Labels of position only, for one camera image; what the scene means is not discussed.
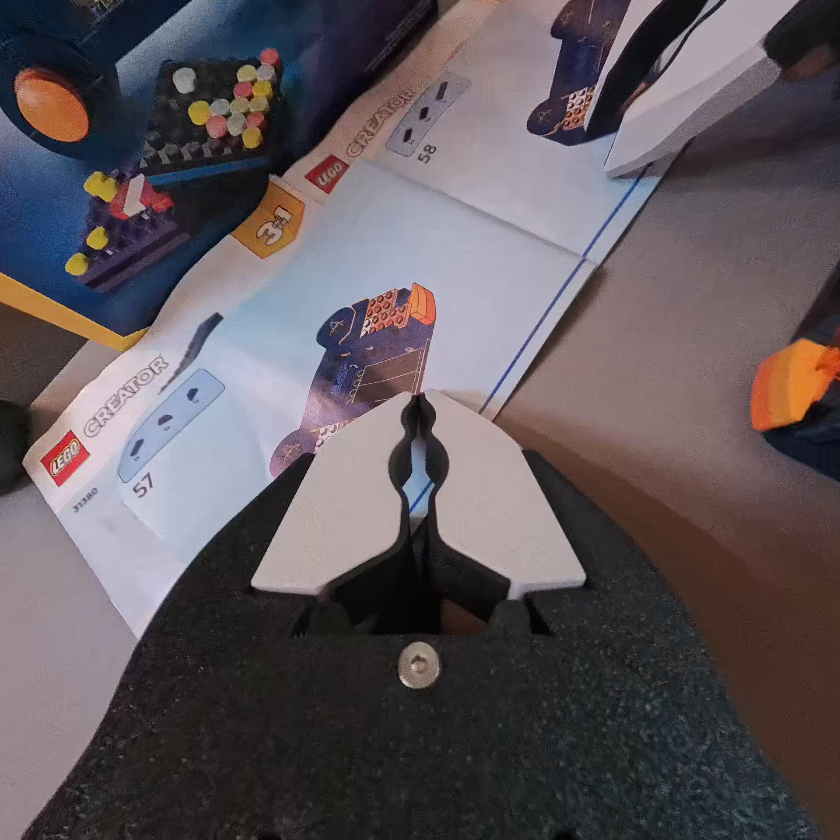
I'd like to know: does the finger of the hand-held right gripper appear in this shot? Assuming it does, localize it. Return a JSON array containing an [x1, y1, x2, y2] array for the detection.
[[604, 0, 803, 179], [583, 0, 710, 135]]

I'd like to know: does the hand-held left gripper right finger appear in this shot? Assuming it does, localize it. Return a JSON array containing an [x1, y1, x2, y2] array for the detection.
[[419, 389, 587, 601]]

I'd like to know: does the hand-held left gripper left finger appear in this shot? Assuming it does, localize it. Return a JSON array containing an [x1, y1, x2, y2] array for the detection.
[[251, 392, 421, 599]]

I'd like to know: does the blue and orange brick model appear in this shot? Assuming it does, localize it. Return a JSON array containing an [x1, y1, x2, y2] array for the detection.
[[750, 262, 840, 481]]

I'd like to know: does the person's right hand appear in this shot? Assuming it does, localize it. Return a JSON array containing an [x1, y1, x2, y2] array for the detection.
[[763, 0, 840, 84]]

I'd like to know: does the open instruction booklet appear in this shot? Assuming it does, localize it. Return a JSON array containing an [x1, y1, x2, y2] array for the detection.
[[23, 0, 677, 641]]

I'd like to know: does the black round disc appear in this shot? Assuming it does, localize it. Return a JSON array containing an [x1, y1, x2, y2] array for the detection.
[[0, 400, 30, 497]]

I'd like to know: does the toy set cardboard box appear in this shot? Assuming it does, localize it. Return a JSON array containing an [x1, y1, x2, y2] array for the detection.
[[0, 0, 439, 352]]

